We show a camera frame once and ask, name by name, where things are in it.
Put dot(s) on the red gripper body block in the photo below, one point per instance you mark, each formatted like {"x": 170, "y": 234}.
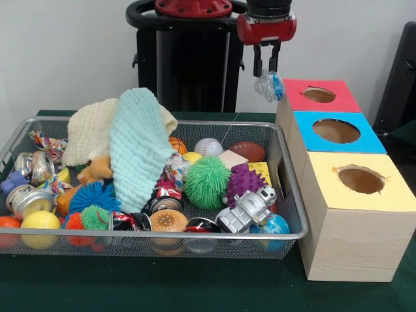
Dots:
{"x": 266, "y": 29}

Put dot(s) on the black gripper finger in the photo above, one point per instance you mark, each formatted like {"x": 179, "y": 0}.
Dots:
{"x": 258, "y": 61}
{"x": 273, "y": 58}

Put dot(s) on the clear blue wrapper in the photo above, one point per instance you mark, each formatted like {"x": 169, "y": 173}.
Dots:
{"x": 271, "y": 86}

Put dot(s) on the mint green waffle cloth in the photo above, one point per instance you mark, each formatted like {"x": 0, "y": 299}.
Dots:
{"x": 136, "y": 146}

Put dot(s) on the cream waffle cloth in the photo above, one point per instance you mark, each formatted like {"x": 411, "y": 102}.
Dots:
{"x": 87, "y": 130}

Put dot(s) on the wooden box three holes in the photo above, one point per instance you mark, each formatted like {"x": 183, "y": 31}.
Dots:
{"x": 351, "y": 247}

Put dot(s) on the small brown football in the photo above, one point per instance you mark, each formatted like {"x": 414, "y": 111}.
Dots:
{"x": 247, "y": 151}

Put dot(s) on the small white baseball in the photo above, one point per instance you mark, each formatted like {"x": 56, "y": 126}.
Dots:
{"x": 208, "y": 147}

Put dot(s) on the plain wooden cube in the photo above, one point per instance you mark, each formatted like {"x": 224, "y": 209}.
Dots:
{"x": 234, "y": 159}

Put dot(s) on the small orange basketball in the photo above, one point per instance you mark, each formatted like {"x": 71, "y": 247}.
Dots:
{"x": 178, "y": 144}

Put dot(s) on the purple spiky ball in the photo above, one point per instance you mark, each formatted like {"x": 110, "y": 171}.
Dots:
{"x": 245, "y": 183}

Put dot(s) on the black office chair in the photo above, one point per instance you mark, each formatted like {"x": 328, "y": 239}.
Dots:
{"x": 403, "y": 81}

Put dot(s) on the green spiky rubber ball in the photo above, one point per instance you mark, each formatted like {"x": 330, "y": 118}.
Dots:
{"x": 206, "y": 183}

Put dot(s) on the silver toy robot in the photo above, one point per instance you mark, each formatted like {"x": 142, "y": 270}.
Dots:
{"x": 248, "y": 206}

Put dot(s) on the blue globe ball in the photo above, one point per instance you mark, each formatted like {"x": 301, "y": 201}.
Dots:
{"x": 271, "y": 229}

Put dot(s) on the blue spiky rubber ball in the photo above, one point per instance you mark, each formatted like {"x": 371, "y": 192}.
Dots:
{"x": 94, "y": 196}

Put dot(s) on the dark green table cloth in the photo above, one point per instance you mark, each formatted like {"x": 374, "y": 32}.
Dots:
{"x": 195, "y": 286}

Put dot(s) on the smooth yellow ball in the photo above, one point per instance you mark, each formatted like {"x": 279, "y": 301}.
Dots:
{"x": 40, "y": 221}

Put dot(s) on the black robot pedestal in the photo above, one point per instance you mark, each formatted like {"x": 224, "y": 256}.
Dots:
{"x": 188, "y": 71}

